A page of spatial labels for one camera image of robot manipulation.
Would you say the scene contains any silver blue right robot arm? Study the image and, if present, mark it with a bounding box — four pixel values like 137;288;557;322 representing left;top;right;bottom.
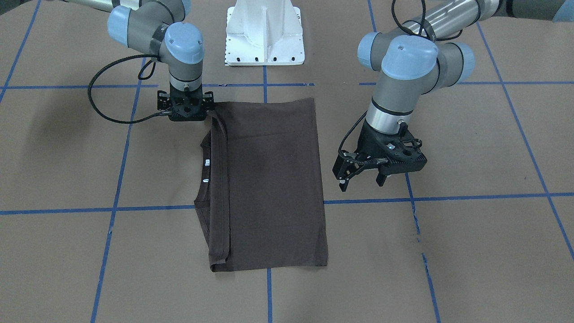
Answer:
77;0;214;122

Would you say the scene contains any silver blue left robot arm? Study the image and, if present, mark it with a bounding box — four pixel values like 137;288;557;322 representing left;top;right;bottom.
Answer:
332;0;573;192

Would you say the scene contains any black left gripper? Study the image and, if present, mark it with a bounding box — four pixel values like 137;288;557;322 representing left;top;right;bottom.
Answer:
332;122;428;192

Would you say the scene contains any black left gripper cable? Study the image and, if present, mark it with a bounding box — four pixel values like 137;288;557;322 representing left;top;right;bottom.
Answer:
339;0;465;157

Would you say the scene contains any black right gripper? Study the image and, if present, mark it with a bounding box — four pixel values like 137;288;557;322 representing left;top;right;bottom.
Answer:
169;85;209;122

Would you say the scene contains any brown t-shirt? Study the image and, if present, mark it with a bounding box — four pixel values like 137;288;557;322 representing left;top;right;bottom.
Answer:
194;98;328;272

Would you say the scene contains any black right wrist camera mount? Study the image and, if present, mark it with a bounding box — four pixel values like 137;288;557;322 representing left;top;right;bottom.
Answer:
157;90;172;114

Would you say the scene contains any white pedestal column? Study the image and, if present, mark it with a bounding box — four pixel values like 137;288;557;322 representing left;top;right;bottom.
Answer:
224;0;305;67

